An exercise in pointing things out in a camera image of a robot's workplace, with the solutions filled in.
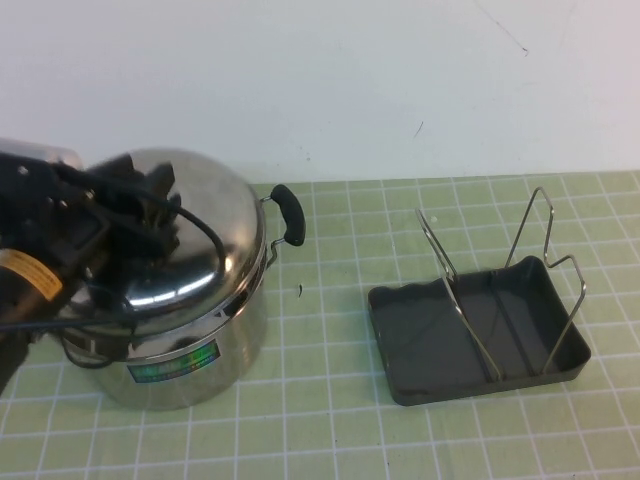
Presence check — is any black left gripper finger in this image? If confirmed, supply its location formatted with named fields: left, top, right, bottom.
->
left=99, top=159, right=177, bottom=211
left=97, top=207, right=182, bottom=257

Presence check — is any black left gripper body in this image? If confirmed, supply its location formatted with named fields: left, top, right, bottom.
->
left=0, top=149, right=110, bottom=275

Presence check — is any stainless steel pot lid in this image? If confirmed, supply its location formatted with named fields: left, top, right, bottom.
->
left=64, top=147, right=267, bottom=362

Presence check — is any stainless steel cooking pot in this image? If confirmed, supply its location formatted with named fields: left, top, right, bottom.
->
left=62, top=183, right=307, bottom=412

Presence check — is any green checkered tablecloth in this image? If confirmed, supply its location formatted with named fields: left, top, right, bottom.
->
left=0, top=171, right=640, bottom=480

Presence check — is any thick black cable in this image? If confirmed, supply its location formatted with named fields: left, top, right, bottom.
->
left=49, top=164, right=225, bottom=266

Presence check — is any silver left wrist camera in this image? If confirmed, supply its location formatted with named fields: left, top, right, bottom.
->
left=0, top=138, right=85, bottom=169

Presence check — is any thin black cable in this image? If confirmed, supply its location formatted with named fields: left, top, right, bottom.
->
left=0, top=314, right=139, bottom=334

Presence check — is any black tray wire lid rack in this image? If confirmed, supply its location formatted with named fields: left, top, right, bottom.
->
left=367, top=186, right=595, bottom=407

